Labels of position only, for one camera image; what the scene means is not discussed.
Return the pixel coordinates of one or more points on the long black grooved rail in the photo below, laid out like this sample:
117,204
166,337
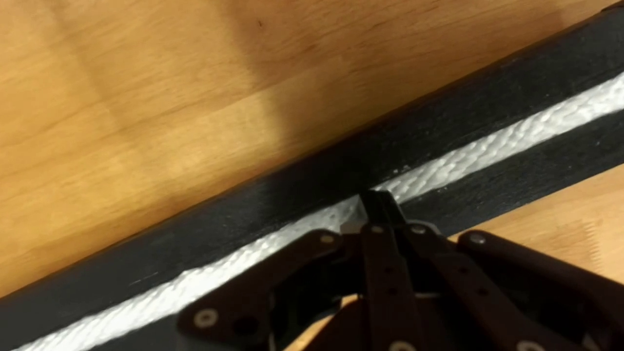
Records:
454,120

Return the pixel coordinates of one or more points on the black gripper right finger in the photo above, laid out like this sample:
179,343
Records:
519,280

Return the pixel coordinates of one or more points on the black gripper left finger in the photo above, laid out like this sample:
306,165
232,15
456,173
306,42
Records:
259,294

